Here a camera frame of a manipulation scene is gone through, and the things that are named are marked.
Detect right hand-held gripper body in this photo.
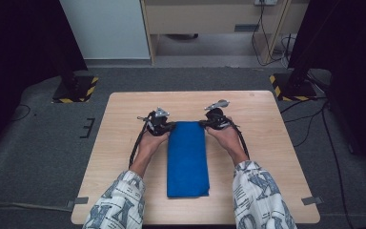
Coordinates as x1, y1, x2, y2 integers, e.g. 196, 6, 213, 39
203, 99, 240, 131

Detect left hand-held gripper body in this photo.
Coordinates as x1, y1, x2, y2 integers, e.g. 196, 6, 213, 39
136, 107, 173, 137

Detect blue towel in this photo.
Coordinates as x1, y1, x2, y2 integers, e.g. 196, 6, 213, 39
166, 120, 211, 198

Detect person's left hand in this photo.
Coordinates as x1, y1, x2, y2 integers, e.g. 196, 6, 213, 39
137, 130, 170, 167

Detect person's right hand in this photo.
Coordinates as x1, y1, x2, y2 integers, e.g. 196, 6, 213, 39
205, 116, 251, 161

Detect striped black stand base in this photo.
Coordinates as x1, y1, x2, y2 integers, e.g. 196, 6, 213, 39
269, 73, 318, 102
51, 75, 99, 104

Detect light wooden desk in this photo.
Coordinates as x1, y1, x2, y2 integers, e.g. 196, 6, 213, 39
139, 0, 311, 66

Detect white panel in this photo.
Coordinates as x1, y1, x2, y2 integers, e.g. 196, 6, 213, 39
59, 0, 151, 60

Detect grey tape piece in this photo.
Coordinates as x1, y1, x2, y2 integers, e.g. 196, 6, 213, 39
300, 196, 324, 206
66, 197, 90, 209

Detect dark curtain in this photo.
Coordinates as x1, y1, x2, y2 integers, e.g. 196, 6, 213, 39
287, 0, 366, 173
0, 0, 89, 160

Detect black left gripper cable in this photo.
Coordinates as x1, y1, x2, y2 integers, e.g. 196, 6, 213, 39
128, 115, 156, 169

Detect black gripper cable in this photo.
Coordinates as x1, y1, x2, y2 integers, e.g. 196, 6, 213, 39
128, 115, 156, 169
230, 120, 252, 160

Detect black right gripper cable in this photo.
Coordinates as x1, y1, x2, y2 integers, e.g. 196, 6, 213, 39
230, 120, 252, 160

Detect black hanging cable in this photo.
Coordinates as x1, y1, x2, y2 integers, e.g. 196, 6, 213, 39
251, 3, 293, 68

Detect long black floor cable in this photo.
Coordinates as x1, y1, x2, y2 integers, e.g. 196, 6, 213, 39
320, 104, 348, 223

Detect thin black floor cable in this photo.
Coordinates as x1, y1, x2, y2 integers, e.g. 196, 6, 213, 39
8, 104, 32, 123

